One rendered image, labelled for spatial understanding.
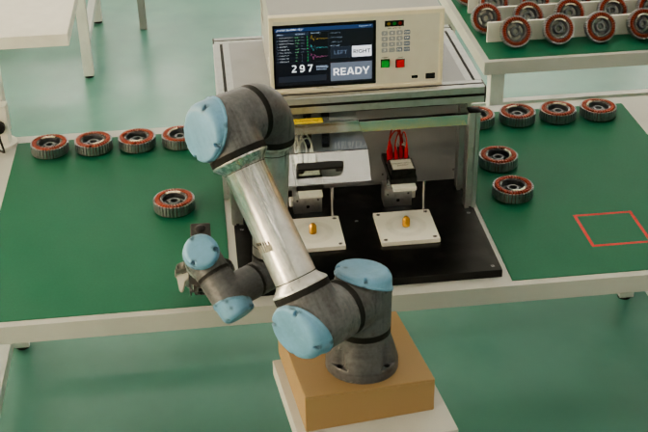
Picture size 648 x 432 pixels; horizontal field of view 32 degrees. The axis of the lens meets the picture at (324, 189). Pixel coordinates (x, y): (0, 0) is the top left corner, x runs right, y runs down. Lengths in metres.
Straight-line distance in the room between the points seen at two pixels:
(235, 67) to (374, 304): 1.01
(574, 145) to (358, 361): 1.38
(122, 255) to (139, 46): 3.40
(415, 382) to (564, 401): 1.35
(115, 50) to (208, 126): 4.10
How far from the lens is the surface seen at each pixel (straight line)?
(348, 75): 2.86
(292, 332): 2.17
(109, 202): 3.18
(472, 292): 2.77
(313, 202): 3.00
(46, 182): 3.33
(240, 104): 2.18
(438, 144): 3.13
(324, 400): 2.31
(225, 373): 3.72
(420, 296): 2.75
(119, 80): 5.85
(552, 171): 3.31
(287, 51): 2.82
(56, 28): 3.14
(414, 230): 2.92
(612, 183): 3.27
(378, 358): 2.31
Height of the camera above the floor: 2.30
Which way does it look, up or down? 29 degrees down
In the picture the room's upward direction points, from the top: 1 degrees counter-clockwise
